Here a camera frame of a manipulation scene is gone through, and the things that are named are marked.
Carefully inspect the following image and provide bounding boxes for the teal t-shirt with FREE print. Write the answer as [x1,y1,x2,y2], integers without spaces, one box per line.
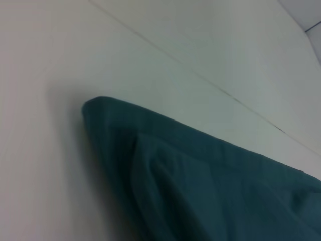
[81,96,321,241]

